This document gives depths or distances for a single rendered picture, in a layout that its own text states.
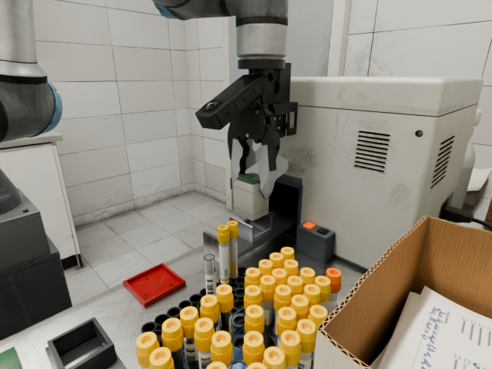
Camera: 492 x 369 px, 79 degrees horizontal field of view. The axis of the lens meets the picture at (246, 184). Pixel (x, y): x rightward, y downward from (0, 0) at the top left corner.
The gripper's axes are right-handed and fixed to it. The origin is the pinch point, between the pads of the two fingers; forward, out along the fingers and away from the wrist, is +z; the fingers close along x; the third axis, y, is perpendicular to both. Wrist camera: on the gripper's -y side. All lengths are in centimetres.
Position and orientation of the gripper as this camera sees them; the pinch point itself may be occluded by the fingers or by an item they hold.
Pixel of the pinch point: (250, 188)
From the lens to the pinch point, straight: 49.9
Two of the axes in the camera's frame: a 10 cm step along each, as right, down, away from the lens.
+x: -7.1, -2.4, 6.6
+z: 0.0, 9.4, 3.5
